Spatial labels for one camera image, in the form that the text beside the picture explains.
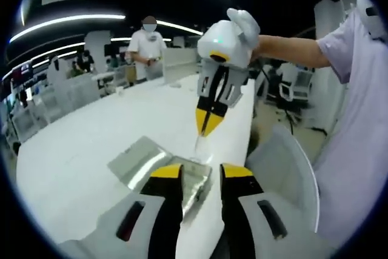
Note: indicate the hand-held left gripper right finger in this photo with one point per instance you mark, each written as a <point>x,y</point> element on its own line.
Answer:
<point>236,204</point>

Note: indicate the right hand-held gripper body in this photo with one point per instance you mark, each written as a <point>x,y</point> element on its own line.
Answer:
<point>224,40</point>

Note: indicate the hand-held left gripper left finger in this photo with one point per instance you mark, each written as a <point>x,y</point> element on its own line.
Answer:
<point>163,204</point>

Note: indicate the grey transparent dual guide fixture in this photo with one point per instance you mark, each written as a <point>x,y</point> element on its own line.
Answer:
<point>136,162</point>

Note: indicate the white mesh office chair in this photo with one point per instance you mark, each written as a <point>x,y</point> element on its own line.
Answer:
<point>82,92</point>
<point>180,65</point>

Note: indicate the white swivel office chair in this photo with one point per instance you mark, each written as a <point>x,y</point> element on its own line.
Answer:
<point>295,83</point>

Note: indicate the white paper cup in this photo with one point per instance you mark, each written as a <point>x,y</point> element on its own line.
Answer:
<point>120,91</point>

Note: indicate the operator in white shirt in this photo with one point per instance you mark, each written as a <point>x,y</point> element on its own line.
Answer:
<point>357,134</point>

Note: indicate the white chest-worn device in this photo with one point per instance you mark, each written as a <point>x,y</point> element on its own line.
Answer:
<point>371,16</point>

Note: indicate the curved ceiling light strip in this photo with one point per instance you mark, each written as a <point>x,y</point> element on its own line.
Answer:
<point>60,22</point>

